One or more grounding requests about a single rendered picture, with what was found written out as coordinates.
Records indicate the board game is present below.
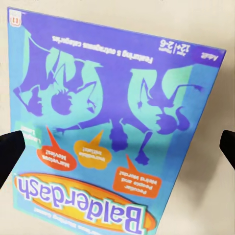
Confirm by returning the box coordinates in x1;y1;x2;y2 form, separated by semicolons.
7;6;226;235

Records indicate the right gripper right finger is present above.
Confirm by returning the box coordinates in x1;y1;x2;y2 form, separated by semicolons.
219;130;235;170

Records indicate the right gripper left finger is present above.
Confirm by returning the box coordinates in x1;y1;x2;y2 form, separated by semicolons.
0;130;25;189

